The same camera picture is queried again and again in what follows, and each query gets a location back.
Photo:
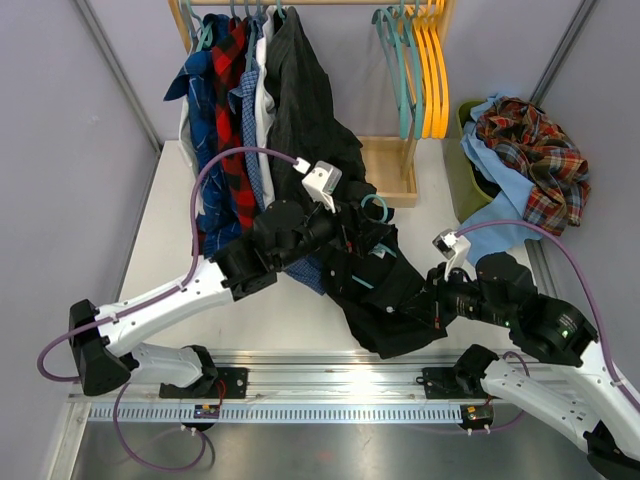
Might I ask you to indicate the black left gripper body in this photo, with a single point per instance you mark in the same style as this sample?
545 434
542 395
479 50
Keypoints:
323 227

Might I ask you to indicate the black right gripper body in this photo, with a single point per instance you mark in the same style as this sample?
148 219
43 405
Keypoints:
462 297

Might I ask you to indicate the brown red plaid shirt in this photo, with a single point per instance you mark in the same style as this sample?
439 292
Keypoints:
529 142

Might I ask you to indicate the teal plastic hanger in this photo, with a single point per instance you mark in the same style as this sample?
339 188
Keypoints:
388 26

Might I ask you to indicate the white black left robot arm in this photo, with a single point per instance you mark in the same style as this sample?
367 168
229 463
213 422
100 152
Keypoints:
109 343

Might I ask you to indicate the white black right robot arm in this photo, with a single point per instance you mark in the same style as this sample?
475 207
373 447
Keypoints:
603 423

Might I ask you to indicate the blue checked shirt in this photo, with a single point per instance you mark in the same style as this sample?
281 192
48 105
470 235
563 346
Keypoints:
252 101

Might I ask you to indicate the dark blue striped shirt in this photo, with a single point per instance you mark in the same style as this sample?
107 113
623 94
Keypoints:
216 234

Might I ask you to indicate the light blue shirt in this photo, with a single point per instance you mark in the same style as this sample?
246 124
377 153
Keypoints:
509 203

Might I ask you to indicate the white shirt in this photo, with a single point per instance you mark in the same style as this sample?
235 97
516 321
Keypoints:
197 113

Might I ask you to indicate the yellow plastic hanger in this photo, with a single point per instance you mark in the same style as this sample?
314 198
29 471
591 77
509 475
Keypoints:
431 12
419 33
444 103

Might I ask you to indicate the red black plaid shirt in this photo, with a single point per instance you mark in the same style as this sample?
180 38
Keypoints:
228 57

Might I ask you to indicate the teal empty hanger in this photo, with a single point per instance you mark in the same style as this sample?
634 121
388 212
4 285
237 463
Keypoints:
413 67

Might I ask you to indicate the wooden clothes rack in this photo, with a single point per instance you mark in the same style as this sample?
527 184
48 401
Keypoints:
390 161

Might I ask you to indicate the green laundry bin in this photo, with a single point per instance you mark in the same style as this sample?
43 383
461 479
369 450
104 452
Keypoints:
465 194

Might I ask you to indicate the black garment in bin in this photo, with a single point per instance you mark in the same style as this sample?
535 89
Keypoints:
488 187

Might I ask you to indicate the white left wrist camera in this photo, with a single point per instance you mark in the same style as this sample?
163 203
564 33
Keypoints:
319 181

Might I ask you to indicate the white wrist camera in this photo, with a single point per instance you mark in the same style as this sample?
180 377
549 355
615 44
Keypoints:
319 181
454 248

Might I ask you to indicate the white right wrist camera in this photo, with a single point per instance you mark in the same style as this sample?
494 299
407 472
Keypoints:
454 248

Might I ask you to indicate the aluminium mounting rail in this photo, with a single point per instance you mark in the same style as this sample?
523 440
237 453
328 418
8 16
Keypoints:
333 377

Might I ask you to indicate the slotted grey cable duct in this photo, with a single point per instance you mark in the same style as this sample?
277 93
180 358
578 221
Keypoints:
279 413

